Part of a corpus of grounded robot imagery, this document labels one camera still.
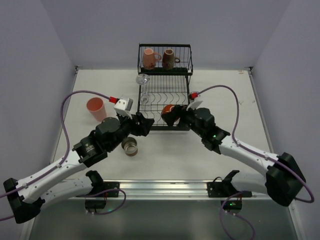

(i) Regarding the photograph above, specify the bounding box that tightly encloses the orange ceramic mug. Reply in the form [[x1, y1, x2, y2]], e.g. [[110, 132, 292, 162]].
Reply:
[[161, 104, 182, 124]]

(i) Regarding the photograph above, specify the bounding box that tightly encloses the white brown ceramic cup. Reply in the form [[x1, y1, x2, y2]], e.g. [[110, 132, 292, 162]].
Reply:
[[121, 137, 138, 157]]

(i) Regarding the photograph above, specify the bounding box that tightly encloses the pink plastic tumbler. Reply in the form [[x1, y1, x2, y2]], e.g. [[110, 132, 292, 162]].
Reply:
[[86, 97, 107, 122]]

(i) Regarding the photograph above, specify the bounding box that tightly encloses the brown ceramic mug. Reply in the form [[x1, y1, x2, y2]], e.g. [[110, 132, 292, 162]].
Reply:
[[162, 48, 181, 70]]

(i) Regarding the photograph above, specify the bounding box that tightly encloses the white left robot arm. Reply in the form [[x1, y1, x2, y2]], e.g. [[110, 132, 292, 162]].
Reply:
[[3, 112, 155, 224]]

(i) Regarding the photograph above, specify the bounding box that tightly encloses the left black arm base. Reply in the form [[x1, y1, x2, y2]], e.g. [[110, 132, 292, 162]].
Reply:
[[77, 170, 127, 216]]

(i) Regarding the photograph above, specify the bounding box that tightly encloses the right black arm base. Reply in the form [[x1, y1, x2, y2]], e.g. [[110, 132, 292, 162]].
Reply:
[[206, 170, 253, 214]]

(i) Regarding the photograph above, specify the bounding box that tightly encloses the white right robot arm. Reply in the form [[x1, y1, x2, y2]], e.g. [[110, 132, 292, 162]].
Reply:
[[161, 105, 306, 207]]

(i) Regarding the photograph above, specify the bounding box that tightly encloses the clear wine glass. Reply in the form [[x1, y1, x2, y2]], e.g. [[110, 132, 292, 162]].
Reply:
[[135, 73, 150, 105]]

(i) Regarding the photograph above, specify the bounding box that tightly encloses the pink ceramic mug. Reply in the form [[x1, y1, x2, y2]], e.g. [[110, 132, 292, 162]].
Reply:
[[142, 48, 162, 70]]

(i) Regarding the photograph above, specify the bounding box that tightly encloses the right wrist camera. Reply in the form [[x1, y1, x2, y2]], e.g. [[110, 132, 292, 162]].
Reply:
[[186, 91, 203, 111]]

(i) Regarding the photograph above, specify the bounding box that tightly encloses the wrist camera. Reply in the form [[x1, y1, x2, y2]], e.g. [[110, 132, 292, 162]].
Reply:
[[186, 91, 203, 111], [113, 96, 134, 119]]

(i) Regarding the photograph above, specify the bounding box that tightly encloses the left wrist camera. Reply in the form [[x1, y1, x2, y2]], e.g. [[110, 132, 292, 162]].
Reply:
[[113, 96, 134, 119]]

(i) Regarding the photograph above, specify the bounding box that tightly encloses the black wire dish rack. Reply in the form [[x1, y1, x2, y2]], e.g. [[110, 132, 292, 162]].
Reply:
[[137, 43, 193, 131]]

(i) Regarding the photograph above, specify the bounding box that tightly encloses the aluminium mounting rail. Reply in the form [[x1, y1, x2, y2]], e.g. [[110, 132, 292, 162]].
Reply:
[[72, 178, 253, 200]]

